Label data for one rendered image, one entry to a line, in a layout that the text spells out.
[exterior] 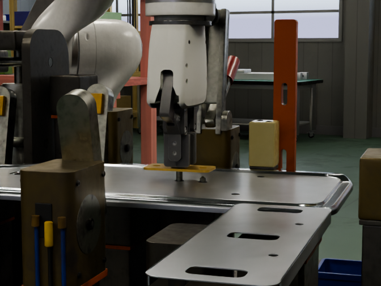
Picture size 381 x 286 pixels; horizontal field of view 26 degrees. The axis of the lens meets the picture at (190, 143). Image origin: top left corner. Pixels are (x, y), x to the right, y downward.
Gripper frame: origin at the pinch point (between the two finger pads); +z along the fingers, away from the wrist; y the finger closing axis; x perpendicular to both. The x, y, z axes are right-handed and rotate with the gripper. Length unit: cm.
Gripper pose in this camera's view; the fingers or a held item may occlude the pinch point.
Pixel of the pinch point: (180, 148)
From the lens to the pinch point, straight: 101.1
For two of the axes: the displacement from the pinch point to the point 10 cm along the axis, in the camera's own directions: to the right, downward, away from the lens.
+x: 9.6, 0.4, -2.9
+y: -3.0, 1.1, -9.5
